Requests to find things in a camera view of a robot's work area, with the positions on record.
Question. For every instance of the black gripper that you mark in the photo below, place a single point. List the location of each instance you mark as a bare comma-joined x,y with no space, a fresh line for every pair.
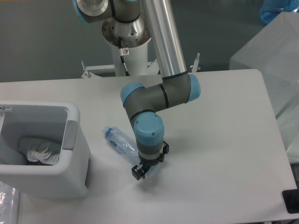
149,160

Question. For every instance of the crushed clear plastic bottle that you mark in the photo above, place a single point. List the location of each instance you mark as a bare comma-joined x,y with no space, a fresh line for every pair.
122,144

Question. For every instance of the clear plastic wrapper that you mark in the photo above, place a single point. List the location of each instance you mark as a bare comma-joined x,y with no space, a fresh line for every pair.
46,152

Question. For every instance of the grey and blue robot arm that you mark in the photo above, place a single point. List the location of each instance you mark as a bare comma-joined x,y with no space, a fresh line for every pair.
128,24

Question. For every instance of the white trash can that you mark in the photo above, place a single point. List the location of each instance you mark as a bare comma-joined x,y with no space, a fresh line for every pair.
24,121

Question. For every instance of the black device at table edge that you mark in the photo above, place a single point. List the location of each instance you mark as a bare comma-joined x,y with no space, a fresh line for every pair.
291,200

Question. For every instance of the clear plastic sheet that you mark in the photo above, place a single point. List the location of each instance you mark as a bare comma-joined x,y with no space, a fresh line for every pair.
9,204

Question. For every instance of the translucent plastic box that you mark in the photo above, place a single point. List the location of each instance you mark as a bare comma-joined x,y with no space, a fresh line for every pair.
274,51

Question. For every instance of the blue plastic bag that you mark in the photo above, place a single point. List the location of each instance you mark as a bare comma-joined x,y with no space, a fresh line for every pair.
272,8

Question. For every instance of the white metal base frame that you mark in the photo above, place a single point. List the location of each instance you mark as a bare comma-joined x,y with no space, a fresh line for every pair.
109,70

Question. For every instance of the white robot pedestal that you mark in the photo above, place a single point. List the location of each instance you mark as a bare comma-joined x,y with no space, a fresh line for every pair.
134,60

